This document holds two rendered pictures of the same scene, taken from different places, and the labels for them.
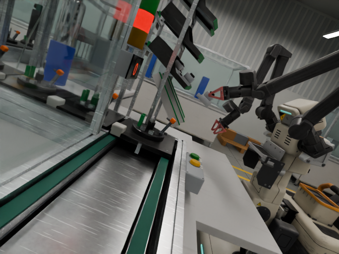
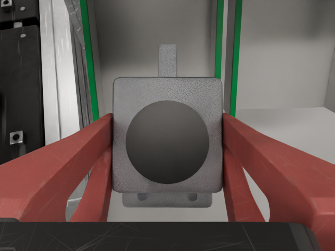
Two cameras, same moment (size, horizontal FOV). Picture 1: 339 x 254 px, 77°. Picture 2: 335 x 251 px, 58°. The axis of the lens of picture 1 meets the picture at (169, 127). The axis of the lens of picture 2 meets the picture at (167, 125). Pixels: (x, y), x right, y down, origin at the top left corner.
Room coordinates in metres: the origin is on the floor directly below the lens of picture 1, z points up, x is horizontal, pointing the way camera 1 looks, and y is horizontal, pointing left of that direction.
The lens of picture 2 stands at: (1.10, -0.17, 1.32)
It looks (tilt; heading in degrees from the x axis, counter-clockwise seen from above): 66 degrees down; 78
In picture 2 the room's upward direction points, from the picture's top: straight up
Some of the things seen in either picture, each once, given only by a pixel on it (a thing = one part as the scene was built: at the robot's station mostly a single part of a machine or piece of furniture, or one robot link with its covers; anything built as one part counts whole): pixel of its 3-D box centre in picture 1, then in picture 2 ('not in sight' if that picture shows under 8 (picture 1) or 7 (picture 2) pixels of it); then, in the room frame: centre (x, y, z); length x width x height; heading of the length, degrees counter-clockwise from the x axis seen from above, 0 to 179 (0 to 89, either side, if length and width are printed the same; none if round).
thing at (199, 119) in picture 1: (169, 77); not in sight; (5.46, 0.48, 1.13); 3.06 x 1.36 x 2.25; 93
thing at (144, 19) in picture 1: (143, 21); not in sight; (0.66, 0.19, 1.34); 0.05 x 0.05 x 0.05
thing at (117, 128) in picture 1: (118, 129); not in sight; (0.75, 0.17, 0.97); 0.05 x 0.05 x 0.04; 0
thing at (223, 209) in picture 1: (179, 161); not in sight; (1.03, -0.12, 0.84); 0.90 x 0.70 x 0.03; 3
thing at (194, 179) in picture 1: (191, 170); not in sight; (0.76, -0.14, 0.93); 0.21 x 0.07 x 0.06; 0
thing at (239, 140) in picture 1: (240, 142); not in sight; (6.18, -2.09, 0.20); 1.20 x 0.80 x 0.41; 93
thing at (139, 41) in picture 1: (136, 38); not in sight; (0.66, 0.19, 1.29); 0.05 x 0.05 x 0.05
